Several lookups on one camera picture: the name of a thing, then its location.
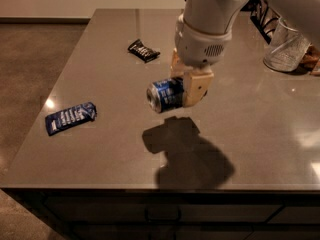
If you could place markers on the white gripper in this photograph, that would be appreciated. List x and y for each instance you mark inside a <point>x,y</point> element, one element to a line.
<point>199,48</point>

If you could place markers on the blue pepsi can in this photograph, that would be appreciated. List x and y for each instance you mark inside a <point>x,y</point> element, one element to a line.
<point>165,95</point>

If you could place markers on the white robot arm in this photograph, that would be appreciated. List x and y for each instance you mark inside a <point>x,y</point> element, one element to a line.
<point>208,24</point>

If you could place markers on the black snack wrapper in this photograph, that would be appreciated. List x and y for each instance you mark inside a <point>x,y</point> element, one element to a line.
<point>144,53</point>

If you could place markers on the clear glass jar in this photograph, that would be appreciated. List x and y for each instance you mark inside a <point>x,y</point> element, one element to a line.
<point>286,49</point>

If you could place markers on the blue snack bag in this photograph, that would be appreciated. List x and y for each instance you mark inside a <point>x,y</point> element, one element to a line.
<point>70,117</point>

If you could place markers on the dark drawer cabinet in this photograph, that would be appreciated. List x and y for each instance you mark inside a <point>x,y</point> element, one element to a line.
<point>120,215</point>

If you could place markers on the black wire basket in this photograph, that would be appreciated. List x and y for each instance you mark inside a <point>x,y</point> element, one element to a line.
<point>264,18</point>

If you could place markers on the black drawer handle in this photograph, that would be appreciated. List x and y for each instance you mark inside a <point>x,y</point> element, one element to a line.
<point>162,214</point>

